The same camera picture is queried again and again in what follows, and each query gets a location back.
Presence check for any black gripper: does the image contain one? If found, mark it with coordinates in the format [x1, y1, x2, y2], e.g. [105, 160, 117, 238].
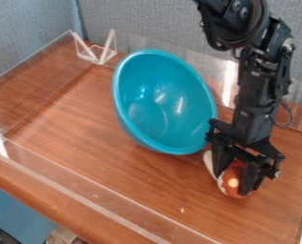
[206, 103, 285, 196]

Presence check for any white and brown toy mushroom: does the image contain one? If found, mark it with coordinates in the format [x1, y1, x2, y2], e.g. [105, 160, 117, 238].
[203, 150, 246, 199]

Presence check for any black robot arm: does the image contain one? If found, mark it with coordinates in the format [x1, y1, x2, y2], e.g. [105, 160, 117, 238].
[194, 0, 295, 196]

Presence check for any blue plastic bowl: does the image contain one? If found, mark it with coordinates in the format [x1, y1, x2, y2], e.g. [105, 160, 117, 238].
[113, 50, 218, 155]

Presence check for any clear acrylic front barrier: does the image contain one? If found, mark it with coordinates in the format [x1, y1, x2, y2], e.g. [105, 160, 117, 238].
[0, 132, 221, 244]

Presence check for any clear acrylic barrier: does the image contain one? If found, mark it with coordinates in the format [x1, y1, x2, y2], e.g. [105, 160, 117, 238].
[0, 132, 221, 244]
[81, 31, 302, 132]

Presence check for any clear acrylic back barrier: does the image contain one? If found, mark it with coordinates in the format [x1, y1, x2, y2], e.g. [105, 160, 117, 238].
[81, 31, 302, 132]

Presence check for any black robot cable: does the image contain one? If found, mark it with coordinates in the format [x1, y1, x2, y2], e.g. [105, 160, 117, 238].
[269, 99, 294, 130]

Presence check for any clear acrylic corner bracket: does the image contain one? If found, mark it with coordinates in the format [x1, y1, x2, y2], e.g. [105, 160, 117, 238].
[70, 29, 118, 65]

